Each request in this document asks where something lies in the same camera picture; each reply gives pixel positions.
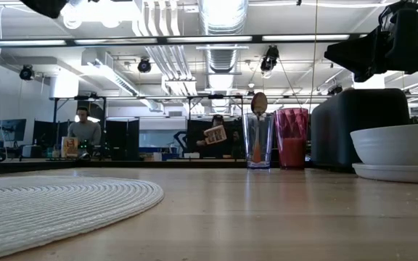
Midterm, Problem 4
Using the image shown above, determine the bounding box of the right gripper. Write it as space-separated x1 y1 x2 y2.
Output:
324 0 418 83

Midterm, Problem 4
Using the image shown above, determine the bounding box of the black toaster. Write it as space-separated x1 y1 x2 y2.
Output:
311 88 411 170

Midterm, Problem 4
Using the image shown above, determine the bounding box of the white ceramic bowl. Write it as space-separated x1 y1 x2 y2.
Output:
350 123 418 167

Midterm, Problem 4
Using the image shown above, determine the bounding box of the pink faceted tumbler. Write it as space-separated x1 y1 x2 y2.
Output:
273 107 310 170

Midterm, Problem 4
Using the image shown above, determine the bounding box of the beige ceramic plate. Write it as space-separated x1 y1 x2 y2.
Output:
352 162 418 185

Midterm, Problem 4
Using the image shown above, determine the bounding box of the white woven round placemat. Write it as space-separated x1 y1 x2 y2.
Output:
0 175 165 261

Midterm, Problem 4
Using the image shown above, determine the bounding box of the clear drinking glass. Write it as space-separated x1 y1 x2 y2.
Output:
242 112 275 170

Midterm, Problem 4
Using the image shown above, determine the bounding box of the black computer monitor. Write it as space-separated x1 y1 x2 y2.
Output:
0 118 28 143

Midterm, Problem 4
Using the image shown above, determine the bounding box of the person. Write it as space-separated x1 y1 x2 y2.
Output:
67 106 102 149
195 114 234 160

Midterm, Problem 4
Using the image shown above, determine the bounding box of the small yellow printed box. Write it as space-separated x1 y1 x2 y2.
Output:
61 136 80 159

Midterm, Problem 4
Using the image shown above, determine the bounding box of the black partition panel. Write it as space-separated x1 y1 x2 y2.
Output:
105 117 140 161

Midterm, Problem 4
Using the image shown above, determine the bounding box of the printed cardboard box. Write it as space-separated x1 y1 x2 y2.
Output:
203 125 228 146

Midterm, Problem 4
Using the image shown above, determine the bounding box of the black overhead frame bar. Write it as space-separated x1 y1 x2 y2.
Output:
0 33 368 47

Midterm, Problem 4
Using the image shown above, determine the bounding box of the silver ribbed ventilation duct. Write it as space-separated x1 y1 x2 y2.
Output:
197 0 249 73

